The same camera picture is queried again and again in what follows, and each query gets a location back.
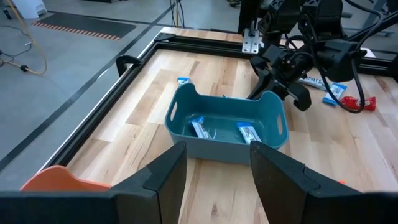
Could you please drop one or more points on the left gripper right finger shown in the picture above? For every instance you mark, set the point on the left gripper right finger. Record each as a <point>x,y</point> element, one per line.
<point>280,193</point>

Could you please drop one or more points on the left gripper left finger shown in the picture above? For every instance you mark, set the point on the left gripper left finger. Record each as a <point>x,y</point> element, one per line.
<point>161,193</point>

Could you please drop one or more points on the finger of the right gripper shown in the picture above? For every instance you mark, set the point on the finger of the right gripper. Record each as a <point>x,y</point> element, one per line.
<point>303,98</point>
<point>262,84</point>

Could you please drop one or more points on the red KitKat candy bar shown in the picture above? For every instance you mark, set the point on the red KitKat candy bar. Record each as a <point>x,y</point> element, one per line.
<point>351,102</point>

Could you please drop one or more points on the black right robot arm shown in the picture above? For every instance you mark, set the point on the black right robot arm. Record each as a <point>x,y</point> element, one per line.
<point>323,18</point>

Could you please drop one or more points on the dark grey plastic basket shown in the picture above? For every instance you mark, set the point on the dark grey plastic basket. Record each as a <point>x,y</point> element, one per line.
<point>217,152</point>

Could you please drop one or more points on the orange plastic basket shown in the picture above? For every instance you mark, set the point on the orange plastic basket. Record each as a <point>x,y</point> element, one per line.
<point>62,180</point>

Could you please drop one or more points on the black orange-striped floor mat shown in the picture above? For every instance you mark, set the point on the black orange-striped floor mat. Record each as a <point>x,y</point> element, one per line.
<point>93,26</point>

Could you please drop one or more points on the white plastic box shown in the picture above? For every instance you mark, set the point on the white plastic box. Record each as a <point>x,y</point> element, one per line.
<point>29,7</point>

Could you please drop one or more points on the silver metal bracket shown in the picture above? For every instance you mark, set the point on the silver metal bracket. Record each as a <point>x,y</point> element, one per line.
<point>250,43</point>

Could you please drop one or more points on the black aluminium table frame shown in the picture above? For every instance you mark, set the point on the black aluminium table frame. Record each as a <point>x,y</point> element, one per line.
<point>199,46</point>

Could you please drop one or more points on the black frame clamp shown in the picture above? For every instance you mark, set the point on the black frame clamp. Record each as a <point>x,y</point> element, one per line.
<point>122,62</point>

